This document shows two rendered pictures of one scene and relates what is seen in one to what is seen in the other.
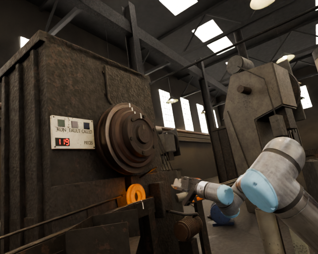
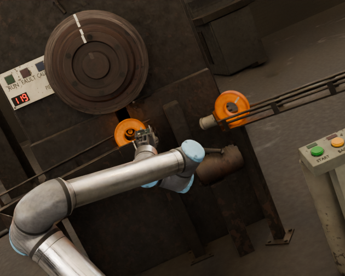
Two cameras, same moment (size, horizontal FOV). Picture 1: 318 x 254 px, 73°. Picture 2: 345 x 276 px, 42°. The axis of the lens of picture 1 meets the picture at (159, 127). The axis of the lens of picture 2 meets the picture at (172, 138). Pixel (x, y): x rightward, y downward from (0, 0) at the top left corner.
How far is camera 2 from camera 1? 1.73 m
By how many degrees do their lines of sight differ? 61
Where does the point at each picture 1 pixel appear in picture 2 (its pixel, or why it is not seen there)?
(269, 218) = (310, 177)
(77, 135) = (34, 83)
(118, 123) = (57, 63)
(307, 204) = (39, 261)
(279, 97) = not seen: outside the picture
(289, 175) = (20, 237)
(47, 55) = not seen: outside the picture
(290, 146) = (17, 212)
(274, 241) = (320, 208)
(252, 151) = not seen: outside the picture
